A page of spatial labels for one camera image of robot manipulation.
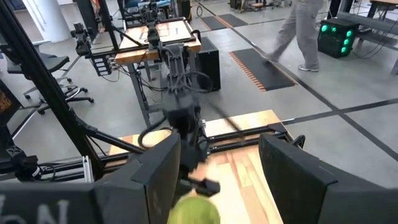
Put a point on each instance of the silver aluminium extrusion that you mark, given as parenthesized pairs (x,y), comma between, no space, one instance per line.
(87,169)

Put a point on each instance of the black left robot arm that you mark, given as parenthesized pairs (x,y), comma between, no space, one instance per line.
(183,115)

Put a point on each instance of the person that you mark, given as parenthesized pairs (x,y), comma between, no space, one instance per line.
(306,31)

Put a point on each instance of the black office chair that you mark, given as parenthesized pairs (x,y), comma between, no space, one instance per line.
(53,60)

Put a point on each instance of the green apple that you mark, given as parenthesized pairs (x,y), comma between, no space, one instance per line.
(192,211)

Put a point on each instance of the white column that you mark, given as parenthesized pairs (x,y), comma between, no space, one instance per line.
(46,18)

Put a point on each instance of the black floor mat orange stripes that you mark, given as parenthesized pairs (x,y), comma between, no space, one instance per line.
(264,70)
(224,21)

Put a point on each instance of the black power strip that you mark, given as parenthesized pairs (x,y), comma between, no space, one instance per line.
(101,66)

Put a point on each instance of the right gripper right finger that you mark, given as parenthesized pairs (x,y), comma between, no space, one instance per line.
(295,186)

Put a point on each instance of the grey bench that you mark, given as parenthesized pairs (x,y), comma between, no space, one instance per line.
(373,23)

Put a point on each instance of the black box green lights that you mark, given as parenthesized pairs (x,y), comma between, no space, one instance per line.
(335,46)

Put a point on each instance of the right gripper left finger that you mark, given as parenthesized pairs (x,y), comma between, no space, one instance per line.
(155,186)

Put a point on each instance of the neighbour wooden robot table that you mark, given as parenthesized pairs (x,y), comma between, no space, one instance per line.
(136,56)

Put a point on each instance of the black computer tower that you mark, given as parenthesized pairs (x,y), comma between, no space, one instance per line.
(210,65)

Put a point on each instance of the dark monitor orange picture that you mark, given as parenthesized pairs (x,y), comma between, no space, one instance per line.
(6,102)

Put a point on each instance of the neighbour black robot arm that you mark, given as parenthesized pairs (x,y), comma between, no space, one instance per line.
(153,34)
(81,43)

